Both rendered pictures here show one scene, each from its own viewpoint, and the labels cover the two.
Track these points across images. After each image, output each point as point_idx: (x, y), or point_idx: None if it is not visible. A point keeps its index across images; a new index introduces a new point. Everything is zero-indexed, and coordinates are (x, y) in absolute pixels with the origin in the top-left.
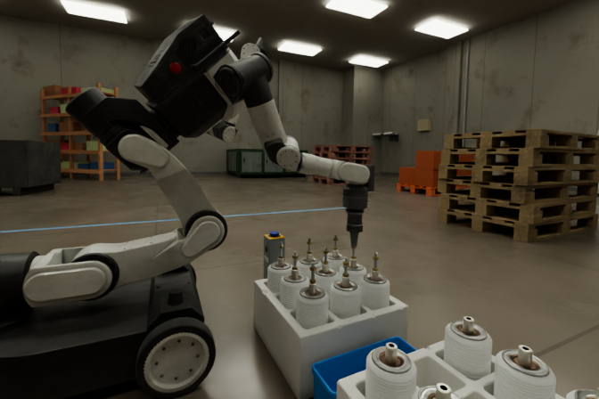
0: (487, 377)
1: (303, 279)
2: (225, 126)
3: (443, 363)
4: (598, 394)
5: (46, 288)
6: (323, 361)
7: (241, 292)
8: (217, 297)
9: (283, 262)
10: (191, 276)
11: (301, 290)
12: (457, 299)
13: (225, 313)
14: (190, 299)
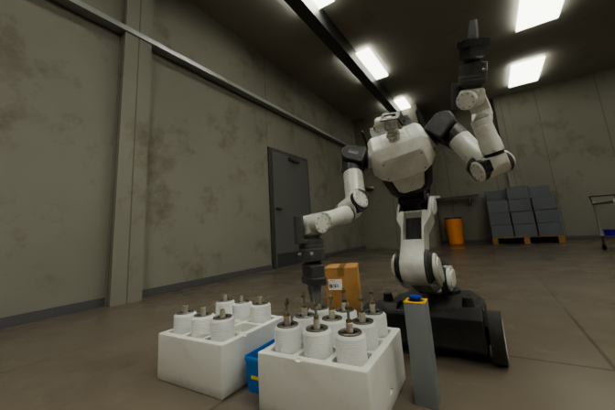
0: None
1: (337, 309)
2: (469, 166)
3: (236, 331)
4: (188, 307)
5: None
6: None
7: (498, 401)
8: (494, 383)
9: (370, 307)
10: (437, 313)
11: (326, 306)
12: None
13: (448, 377)
14: (385, 303)
